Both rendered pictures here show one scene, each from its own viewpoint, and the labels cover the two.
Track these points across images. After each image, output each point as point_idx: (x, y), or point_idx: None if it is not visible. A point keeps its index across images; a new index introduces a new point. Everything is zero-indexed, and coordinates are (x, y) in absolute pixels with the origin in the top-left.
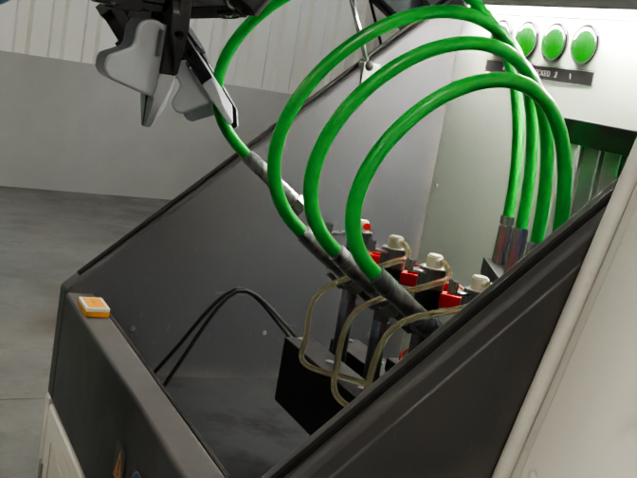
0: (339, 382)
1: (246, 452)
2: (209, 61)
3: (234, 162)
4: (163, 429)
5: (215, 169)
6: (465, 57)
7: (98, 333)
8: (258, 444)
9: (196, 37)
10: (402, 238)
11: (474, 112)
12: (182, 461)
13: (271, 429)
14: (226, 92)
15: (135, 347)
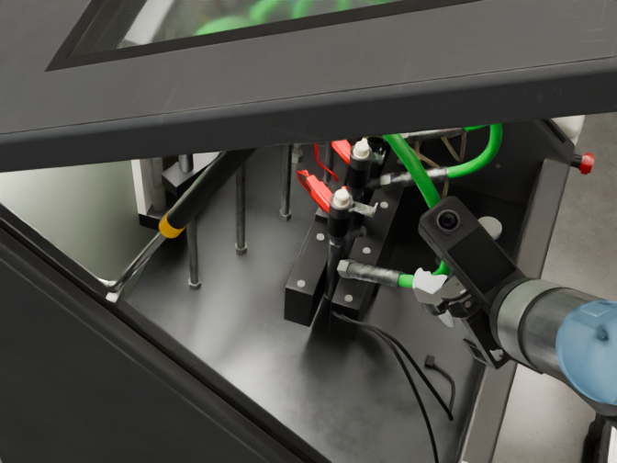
0: (391, 220)
1: (365, 374)
2: (425, 301)
3: (290, 431)
4: (540, 251)
5: (306, 455)
6: None
7: (494, 427)
8: (343, 382)
9: (450, 292)
10: (360, 141)
11: (18, 208)
12: (552, 213)
13: (308, 402)
14: (429, 272)
15: (476, 389)
